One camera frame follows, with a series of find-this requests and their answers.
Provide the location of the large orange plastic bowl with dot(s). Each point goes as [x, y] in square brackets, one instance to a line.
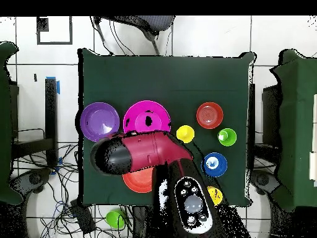
[138, 182]

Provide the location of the black metal post frame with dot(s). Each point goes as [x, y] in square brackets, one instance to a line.
[51, 111]

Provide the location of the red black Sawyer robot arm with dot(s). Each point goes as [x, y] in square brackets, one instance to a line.
[148, 151]

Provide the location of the dark green side cloth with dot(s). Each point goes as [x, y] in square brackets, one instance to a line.
[5, 124]
[297, 124]

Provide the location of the small orange plastic bowl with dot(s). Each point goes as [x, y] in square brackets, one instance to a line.
[209, 115]

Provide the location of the green plastic cup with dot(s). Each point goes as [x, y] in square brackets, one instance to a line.
[229, 138]
[114, 219]

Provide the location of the purple plastic bowl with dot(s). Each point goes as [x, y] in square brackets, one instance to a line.
[99, 121]

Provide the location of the black floor box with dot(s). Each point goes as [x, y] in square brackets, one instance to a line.
[83, 218]

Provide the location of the yellow plastic cup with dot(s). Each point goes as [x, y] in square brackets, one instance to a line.
[185, 133]
[219, 198]

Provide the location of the large pink plastic bowl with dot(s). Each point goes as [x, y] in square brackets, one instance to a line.
[138, 111]

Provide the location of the blue plastic bowl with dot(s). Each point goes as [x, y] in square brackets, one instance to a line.
[220, 171]

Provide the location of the dark green table cloth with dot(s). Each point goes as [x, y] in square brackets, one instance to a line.
[161, 79]

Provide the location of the grey office chair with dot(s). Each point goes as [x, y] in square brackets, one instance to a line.
[153, 23]

